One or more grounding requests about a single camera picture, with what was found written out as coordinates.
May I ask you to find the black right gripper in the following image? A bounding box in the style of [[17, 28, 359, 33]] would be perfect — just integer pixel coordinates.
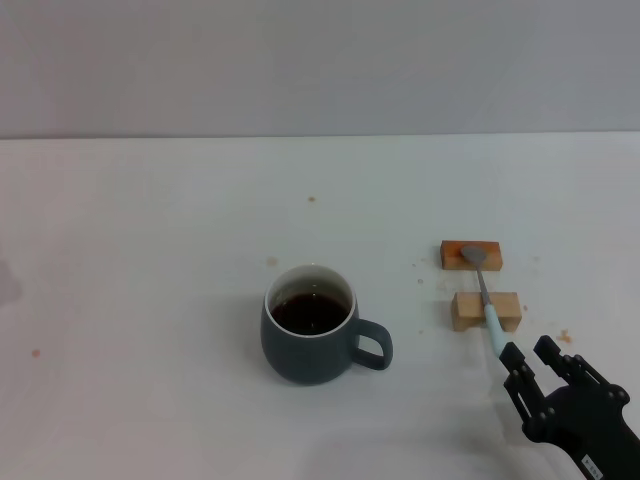
[[499, 335, 640, 480]]

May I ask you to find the blue handled metal spoon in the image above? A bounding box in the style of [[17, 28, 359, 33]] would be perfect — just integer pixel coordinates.
[[460, 245, 508, 357]]

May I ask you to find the grey ceramic cup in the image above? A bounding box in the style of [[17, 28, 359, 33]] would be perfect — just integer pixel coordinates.
[[259, 264, 395, 387]]

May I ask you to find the pale notched wooden block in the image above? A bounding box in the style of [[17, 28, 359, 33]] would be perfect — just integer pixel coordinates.
[[451, 291, 523, 332]]

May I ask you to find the orange stained wooden block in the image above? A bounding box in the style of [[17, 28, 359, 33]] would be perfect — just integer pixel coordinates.
[[440, 240, 503, 272]]

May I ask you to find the dark coffee liquid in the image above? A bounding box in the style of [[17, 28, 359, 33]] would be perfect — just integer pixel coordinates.
[[269, 293, 351, 335]]

